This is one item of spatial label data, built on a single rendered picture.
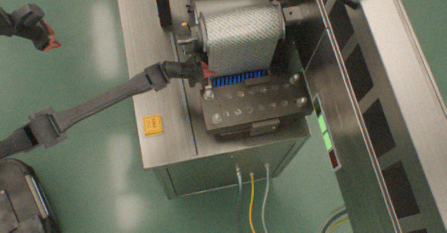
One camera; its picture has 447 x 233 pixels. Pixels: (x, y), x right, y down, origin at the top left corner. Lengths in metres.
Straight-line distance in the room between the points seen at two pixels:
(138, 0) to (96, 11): 1.13
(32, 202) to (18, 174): 0.17
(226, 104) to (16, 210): 1.32
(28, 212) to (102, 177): 0.44
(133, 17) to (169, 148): 0.60
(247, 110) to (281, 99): 0.13
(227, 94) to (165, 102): 0.27
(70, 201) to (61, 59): 0.91
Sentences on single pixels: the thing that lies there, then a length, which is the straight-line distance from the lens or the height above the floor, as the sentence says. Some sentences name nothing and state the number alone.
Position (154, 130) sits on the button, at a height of 0.92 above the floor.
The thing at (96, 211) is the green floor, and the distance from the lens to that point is 2.59.
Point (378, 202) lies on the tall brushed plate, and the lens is 1.20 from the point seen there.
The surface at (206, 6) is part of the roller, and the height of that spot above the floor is 1.23.
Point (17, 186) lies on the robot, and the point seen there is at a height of 0.24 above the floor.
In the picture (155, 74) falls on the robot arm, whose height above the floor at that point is 1.21.
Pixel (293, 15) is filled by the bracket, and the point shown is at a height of 1.29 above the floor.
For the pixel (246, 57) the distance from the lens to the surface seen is 1.52.
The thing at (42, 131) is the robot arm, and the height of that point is 1.31.
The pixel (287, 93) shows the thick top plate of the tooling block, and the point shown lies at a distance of 1.63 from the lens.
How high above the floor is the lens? 2.50
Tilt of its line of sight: 69 degrees down
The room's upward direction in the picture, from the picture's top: 7 degrees clockwise
